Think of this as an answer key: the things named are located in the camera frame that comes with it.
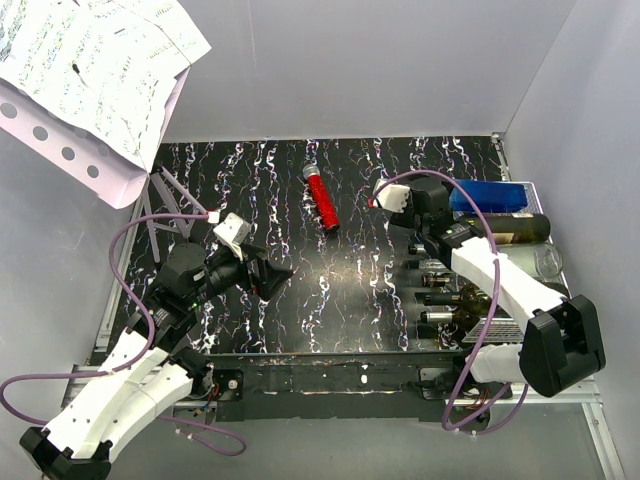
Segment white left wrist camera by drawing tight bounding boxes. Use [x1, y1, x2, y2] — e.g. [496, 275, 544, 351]
[214, 213, 251, 262]

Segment blue square glass bottle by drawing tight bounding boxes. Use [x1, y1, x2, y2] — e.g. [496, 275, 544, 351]
[458, 180, 528, 213]

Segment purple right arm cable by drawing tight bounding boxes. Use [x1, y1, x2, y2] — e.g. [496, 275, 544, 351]
[372, 170, 530, 434]

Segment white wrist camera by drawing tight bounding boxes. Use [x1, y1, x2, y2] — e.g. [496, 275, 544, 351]
[368, 179, 410, 213]
[214, 213, 251, 262]

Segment white wire wine rack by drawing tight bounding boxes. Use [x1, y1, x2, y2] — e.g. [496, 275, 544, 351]
[459, 179, 571, 346]

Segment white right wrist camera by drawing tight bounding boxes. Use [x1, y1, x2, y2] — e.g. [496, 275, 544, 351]
[368, 179, 410, 213]

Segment red glitter microphone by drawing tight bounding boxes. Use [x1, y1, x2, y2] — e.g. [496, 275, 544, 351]
[303, 164, 340, 233]

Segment clear glass bottle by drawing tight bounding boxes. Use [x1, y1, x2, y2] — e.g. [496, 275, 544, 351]
[417, 243, 563, 280]

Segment lilac music stand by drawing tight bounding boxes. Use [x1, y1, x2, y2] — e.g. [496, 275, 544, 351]
[0, 64, 221, 264]

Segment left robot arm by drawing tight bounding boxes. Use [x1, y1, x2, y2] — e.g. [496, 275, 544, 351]
[20, 243, 294, 479]

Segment dark green wine bottle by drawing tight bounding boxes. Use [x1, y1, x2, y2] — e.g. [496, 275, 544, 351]
[484, 213, 551, 245]

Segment sheet music pages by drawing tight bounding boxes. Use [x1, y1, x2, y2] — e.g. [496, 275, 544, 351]
[1, 1, 211, 170]

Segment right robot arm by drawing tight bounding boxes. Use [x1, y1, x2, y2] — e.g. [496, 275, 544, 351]
[371, 170, 606, 398]

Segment dark wine bottle white label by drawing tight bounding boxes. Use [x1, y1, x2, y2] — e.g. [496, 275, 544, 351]
[423, 284, 491, 309]

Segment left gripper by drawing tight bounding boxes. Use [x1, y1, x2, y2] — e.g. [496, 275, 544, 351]
[188, 241, 293, 308]

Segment bottom wine bottle silver foil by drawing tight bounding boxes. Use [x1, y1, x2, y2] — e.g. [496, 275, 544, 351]
[420, 309, 481, 330]

